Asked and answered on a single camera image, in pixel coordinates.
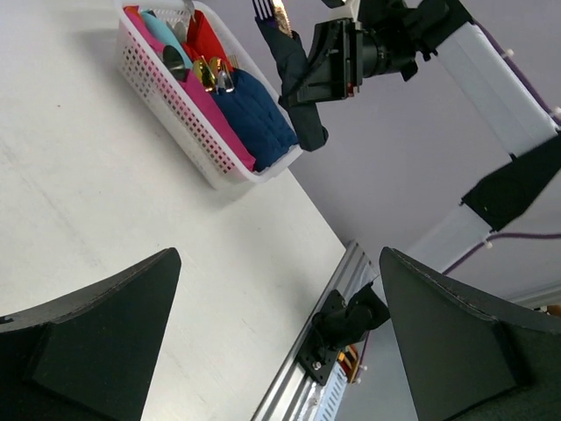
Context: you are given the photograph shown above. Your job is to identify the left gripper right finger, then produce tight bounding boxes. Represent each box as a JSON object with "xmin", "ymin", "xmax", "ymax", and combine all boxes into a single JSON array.
[{"xmin": 380, "ymin": 247, "xmax": 560, "ymax": 420}]

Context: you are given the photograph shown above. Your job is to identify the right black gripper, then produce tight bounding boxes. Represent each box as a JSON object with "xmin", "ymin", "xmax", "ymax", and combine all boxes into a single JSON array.
[{"xmin": 288, "ymin": 17, "xmax": 418, "ymax": 105}]

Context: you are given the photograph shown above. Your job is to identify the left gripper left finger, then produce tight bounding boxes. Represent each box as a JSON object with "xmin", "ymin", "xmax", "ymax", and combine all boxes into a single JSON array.
[{"xmin": 1, "ymin": 247, "xmax": 181, "ymax": 420}]

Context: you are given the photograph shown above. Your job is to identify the dark purple fork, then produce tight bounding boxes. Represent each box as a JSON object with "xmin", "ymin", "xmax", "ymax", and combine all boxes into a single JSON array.
[{"xmin": 252, "ymin": 0, "xmax": 280, "ymax": 30}]

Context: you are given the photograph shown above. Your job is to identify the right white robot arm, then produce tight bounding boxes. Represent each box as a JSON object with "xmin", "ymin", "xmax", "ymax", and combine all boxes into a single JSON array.
[{"xmin": 291, "ymin": 24, "xmax": 554, "ymax": 272}]

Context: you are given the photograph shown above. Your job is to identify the red rolled napkin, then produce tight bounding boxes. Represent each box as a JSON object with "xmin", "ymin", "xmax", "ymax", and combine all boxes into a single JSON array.
[{"xmin": 181, "ymin": 10, "xmax": 233, "ymax": 71}]

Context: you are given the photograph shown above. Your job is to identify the pink rolled napkin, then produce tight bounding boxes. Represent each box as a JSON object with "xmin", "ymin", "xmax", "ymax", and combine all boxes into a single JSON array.
[{"xmin": 124, "ymin": 5, "xmax": 255, "ymax": 172}]

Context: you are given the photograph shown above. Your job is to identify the cyan rolled napkin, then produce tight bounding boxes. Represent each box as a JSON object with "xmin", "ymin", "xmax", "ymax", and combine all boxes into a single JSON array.
[{"xmin": 140, "ymin": 11, "xmax": 193, "ymax": 69}]

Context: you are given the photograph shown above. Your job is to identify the blue rolled napkins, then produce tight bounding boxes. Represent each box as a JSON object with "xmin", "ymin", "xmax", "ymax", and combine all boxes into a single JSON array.
[{"xmin": 211, "ymin": 69, "xmax": 298, "ymax": 172}]

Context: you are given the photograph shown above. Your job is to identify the large white basket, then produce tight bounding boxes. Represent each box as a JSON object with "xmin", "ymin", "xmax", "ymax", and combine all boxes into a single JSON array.
[{"xmin": 114, "ymin": 1, "xmax": 302, "ymax": 189}]

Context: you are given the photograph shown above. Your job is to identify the white slotted cable duct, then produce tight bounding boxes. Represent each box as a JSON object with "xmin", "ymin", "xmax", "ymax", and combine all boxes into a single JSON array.
[{"xmin": 308, "ymin": 363, "xmax": 348, "ymax": 421}]

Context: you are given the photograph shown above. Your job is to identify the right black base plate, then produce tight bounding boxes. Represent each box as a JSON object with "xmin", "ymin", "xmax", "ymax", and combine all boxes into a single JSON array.
[{"xmin": 296, "ymin": 289, "xmax": 349, "ymax": 386}]

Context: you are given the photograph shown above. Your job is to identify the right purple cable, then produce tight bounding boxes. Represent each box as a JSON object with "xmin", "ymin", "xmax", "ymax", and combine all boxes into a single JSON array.
[{"xmin": 350, "ymin": 17, "xmax": 561, "ymax": 387}]

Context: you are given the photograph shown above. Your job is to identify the aluminium mounting rail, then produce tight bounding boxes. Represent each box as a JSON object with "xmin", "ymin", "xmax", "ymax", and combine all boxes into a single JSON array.
[{"xmin": 252, "ymin": 240, "xmax": 378, "ymax": 420}]

